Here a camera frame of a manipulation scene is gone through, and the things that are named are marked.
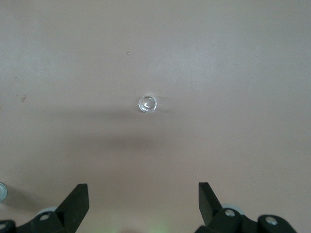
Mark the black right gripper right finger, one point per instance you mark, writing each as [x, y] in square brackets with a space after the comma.
[209, 208]

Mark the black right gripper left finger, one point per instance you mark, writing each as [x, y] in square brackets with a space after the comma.
[73, 206]

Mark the clear glass measuring beaker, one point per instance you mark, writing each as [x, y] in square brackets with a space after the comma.
[147, 104]

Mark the green sleeved glass shaker bottle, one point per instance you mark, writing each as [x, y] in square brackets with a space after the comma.
[2, 191]

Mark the brown table mat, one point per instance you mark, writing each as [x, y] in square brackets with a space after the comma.
[155, 60]

